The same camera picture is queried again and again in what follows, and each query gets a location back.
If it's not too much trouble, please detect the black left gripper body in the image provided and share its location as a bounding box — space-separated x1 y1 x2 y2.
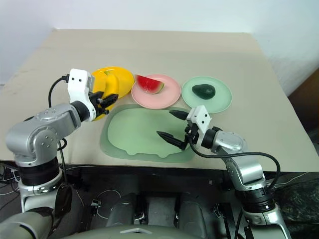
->
89 91 106 110

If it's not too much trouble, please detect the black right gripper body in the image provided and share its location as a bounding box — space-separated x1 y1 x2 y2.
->
183 119 200 150

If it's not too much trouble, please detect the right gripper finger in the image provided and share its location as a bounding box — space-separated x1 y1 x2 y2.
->
156 130 186 151
168 109 189 121

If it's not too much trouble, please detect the yellow banana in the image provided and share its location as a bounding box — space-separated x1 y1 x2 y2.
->
92 70 122 122

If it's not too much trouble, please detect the pink plate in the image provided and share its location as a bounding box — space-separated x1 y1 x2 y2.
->
131 74 181 110

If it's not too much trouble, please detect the yellow plate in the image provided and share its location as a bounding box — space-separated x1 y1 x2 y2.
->
90 66 135 101

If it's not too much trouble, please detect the round green plate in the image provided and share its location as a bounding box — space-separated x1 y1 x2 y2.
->
181 76 233 114

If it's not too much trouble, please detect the dark green avocado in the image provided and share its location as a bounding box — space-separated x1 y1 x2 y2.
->
191 84 216 100

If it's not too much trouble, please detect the large light green tray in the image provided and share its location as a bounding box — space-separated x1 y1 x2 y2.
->
99 104 196 164

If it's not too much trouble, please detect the red watermelon slice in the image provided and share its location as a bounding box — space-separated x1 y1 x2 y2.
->
134 74 165 95

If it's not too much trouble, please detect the grey block under table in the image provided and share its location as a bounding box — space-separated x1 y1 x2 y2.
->
145 196 179 228

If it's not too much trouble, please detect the dark grey rounded shape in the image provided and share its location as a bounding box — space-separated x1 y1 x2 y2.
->
177 194 213 239
106 194 141 228

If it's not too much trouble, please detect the olive grey robot torso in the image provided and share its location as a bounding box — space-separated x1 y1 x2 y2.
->
53 223 209 239

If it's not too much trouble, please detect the brown wooden cabinet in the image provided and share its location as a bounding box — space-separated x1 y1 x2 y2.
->
287 68 319 136

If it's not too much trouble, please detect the black plastic bag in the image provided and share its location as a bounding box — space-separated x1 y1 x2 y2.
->
271 173 319 239

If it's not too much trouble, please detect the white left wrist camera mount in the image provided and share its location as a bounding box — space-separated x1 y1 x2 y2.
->
66 68 98 122

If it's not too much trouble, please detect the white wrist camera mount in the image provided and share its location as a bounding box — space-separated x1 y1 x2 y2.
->
66 68 98 122
186 105 213 147

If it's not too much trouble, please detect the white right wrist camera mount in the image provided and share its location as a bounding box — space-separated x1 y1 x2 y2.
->
186 105 213 147

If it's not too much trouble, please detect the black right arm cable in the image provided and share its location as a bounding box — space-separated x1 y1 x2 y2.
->
188 135 281 194

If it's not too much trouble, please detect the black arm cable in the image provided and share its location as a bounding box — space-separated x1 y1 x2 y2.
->
188 135 281 194
48 74 72 187

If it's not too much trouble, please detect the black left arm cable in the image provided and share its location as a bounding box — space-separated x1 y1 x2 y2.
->
48 74 72 187

